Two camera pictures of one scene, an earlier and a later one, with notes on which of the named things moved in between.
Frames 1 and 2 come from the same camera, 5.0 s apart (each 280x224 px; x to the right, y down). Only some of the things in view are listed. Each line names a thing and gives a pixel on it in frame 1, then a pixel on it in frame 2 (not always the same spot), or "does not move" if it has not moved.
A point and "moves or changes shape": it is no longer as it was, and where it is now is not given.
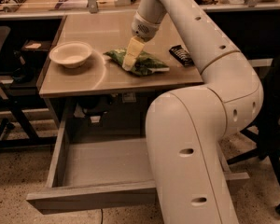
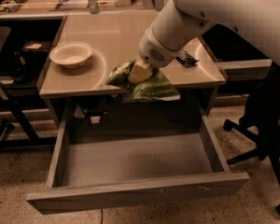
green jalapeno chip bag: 145,64 moves or changes shape
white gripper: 145,29 -> 154,52
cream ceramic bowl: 71,54 does not move
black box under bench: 35,52 does not move
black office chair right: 264,131 does not move
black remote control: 182,55 does not move
